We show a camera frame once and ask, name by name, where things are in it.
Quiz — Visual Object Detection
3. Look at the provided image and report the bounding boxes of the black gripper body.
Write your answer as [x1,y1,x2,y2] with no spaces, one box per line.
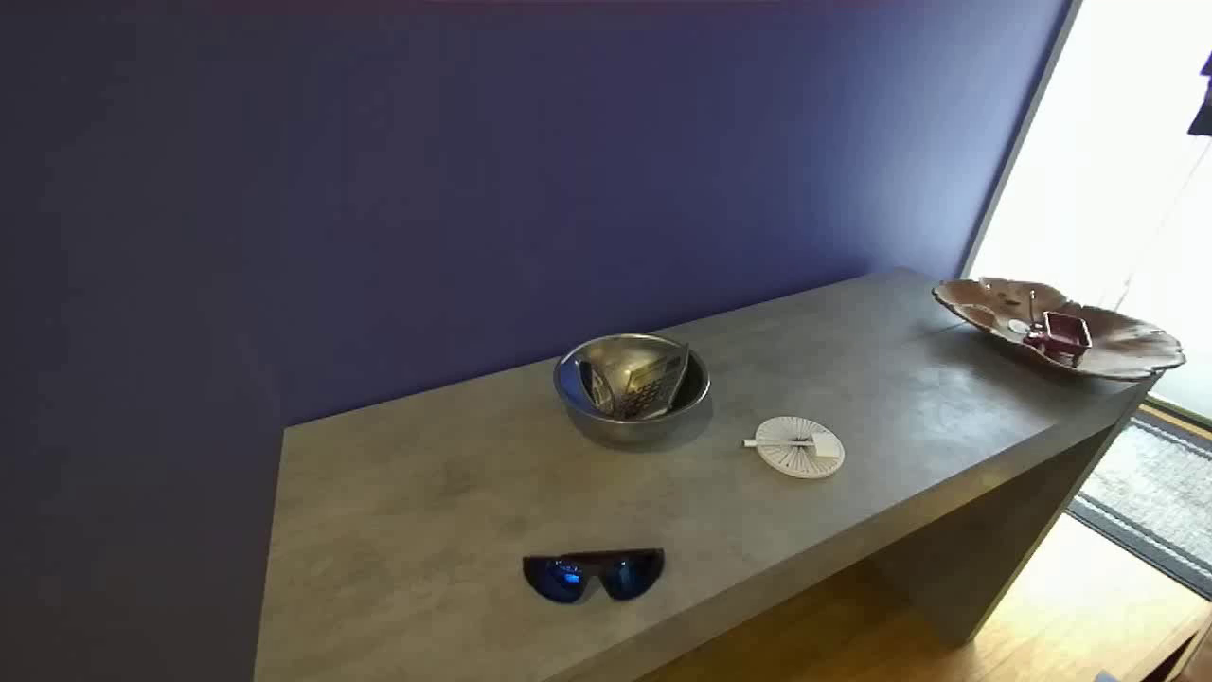
[1187,50,1212,141]

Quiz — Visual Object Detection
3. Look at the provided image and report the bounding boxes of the shiny metal bowl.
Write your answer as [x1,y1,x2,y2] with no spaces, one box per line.
[550,330,716,452]

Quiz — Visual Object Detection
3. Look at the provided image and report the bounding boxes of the brown leaf-shaped plate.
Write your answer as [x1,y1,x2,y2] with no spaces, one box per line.
[932,271,1189,383]

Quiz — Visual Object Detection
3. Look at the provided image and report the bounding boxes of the grey floor mat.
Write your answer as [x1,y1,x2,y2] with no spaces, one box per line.
[1072,408,1212,600]

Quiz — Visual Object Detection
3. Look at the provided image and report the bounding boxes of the white round disc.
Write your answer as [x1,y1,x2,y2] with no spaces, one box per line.
[743,414,847,480]

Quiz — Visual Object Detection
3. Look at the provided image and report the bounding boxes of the black blue-lens sunglasses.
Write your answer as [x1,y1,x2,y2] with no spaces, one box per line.
[519,546,669,609]

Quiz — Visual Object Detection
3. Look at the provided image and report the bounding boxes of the grey concrete cabinet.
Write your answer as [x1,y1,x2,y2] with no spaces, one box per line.
[249,265,1170,682]

